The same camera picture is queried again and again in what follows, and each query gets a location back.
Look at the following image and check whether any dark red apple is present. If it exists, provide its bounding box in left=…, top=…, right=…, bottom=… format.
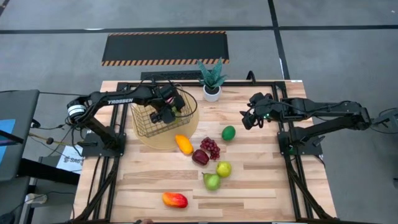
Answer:
left=192, top=149, right=210, bottom=166

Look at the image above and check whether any black ribbed floor mat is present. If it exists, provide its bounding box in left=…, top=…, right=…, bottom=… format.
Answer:
left=140, top=70, right=205, bottom=82

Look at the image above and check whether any green snake plant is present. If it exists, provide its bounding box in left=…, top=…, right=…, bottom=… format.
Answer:
left=198, top=57, right=228, bottom=90

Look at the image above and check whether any green pear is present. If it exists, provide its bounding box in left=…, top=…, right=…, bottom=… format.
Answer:
left=201, top=172, right=221, bottom=192

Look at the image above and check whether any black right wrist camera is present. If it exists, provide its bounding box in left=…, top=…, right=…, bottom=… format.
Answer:
left=248, top=92, right=266, bottom=106

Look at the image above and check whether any yellow-orange mango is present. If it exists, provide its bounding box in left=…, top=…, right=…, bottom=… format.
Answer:
left=175, top=134, right=194, bottom=156

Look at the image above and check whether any white plant pot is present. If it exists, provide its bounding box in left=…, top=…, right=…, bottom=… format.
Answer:
left=203, top=84, right=222, bottom=103

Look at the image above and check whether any gold wire basket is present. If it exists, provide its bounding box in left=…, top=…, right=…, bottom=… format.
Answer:
left=130, top=84, right=198, bottom=139

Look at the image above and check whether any green lime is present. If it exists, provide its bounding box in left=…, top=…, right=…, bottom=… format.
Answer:
left=221, top=125, right=236, bottom=142

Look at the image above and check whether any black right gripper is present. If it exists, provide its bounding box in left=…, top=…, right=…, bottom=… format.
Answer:
left=239, top=99, right=282, bottom=130

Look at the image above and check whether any white paper sign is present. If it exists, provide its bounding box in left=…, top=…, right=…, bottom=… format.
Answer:
left=55, top=144, right=85, bottom=175

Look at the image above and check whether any round tan mat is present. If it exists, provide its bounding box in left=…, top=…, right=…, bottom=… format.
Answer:
left=132, top=93, right=200, bottom=151

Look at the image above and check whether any white power strip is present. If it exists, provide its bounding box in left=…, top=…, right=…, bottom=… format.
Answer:
left=24, top=193, right=49, bottom=205

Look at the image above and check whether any blue screen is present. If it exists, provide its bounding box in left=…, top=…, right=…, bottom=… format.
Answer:
left=0, top=118, right=16, bottom=166

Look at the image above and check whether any red grape bunch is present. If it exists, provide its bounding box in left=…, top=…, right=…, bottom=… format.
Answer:
left=200, top=136, right=221, bottom=161

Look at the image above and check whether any dark grey desk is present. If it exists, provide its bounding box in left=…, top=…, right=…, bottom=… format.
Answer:
left=0, top=89, right=40, bottom=183

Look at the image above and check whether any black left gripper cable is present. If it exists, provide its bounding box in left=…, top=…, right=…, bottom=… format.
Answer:
left=172, top=86, right=199, bottom=119

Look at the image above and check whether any yellow-green apple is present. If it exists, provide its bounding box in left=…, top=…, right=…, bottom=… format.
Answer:
left=216, top=161, right=233, bottom=179

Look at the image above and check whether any black hazard-striped floor mat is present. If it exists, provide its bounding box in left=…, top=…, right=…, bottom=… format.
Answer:
left=101, top=30, right=230, bottom=67

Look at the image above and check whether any red-orange mango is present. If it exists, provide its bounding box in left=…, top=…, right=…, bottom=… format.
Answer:
left=162, top=192, right=189, bottom=209

